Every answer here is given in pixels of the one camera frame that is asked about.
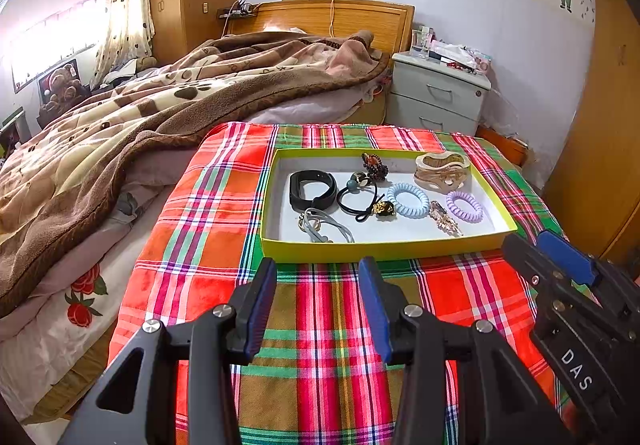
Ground grey hair tie gold chain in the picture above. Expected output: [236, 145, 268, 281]
[298, 208, 356, 244]

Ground light blue spiral hair tie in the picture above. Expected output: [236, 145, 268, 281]
[387, 182, 431, 216]

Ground cluttered dresser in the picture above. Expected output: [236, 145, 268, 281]
[0, 108, 26, 156]

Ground black hair tie with balls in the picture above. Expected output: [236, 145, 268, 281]
[336, 172, 378, 216]

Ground plaid cloth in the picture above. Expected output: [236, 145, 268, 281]
[107, 122, 571, 445]

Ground wooden headboard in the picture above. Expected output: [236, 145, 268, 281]
[225, 0, 416, 56]

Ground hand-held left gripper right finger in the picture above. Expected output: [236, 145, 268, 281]
[357, 256, 571, 445]

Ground black hair tie gold ornament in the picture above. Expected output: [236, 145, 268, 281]
[356, 195, 398, 222]

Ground gold rhinestone hair clip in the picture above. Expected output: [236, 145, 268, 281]
[428, 200, 463, 237]

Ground grey nightstand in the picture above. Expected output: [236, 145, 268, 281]
[386, 50, 493, 138]

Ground black wristband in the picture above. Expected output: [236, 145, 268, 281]
[289, 170, 337, 211]

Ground beige hair claw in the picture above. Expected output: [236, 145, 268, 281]
[414, 151, 473, 192]

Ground power strip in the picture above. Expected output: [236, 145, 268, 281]
[217, 0, 258, 20]

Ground white tissue packet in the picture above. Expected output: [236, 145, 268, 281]
[435, 40, 493, 71]

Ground yellow-green cardboard tray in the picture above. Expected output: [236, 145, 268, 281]
[260, 148, 518, 263]

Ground dark red bead bracelet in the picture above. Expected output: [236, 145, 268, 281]
[361, 152, 390, 182]

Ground dotted curtain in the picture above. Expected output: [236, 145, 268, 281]
[95, 0, 156, 86]

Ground wooden door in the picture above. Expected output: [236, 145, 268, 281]
[542, 0, 640, 266]

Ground orange box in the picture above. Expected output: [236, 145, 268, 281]
[477, 125, 528, 166]

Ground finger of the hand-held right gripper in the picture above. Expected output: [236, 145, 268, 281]
[501, 233, 603, 326]
[537, 229, 638, 321]

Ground teddy bear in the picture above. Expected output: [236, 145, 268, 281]
[40, 65, 83, 108]

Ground window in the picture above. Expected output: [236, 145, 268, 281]
[10, 0, 108, 93]

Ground purple spiral hair tie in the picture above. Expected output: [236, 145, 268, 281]
[446, 190, 487, 225]

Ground drinking glass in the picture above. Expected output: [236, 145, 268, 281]
[412, 25, 435, 58]

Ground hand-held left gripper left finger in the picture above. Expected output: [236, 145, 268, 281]
[57, 256, 277, 445]

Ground brown paw print blanket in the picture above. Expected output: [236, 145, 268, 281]
[0, 30, 391, 318]

